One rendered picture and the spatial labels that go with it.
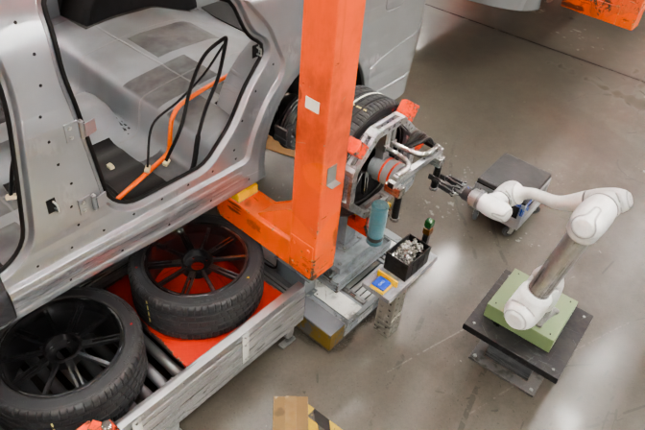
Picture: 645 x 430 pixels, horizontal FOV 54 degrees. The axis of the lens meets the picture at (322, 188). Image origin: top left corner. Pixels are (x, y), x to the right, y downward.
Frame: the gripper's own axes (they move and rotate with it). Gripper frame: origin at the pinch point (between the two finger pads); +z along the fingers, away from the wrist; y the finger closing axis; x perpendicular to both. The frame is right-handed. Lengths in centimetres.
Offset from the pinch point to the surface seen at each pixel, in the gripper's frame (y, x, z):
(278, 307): -90, -45, 22
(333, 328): -64, -70, 6
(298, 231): -76, -5, 24
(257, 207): -70, -15, 57
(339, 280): -38, -68, 25
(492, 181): 82, -49, 0
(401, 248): -30.7, -25.9, -5.0
